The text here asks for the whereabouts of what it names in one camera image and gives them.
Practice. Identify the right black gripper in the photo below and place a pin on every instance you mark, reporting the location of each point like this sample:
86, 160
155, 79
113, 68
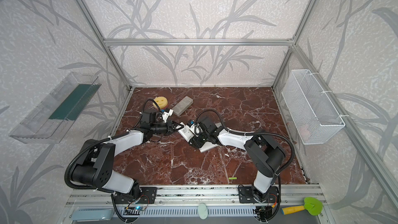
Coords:
193, 134

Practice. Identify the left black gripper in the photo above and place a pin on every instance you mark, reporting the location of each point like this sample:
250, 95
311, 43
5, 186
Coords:
169, 127

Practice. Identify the white remote with display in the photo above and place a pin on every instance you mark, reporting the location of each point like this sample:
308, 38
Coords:
186, 132

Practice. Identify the white remote with batteries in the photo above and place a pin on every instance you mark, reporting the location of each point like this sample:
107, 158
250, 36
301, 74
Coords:
207, 146

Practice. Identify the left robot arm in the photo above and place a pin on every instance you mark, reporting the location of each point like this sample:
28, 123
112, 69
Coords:
92, 167

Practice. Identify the grey stone block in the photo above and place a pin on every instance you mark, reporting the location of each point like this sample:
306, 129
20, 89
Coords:
182, 106

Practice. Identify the yellow smiley sponge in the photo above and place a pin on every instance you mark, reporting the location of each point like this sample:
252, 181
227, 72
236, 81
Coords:
161, 102

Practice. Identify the pale green oval knob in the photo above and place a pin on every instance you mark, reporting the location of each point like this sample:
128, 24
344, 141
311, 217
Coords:
202, 211

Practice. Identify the green yellow toy hammer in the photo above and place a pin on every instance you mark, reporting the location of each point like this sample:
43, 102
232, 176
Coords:
312, 205

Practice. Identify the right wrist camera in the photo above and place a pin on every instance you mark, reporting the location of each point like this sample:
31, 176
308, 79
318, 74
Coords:
194, 128

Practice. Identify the white wire mesh basket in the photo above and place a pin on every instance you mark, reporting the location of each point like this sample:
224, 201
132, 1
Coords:
314, 115

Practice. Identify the clear plastic wall shelf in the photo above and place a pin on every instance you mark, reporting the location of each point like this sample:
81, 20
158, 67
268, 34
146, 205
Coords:
49, 122

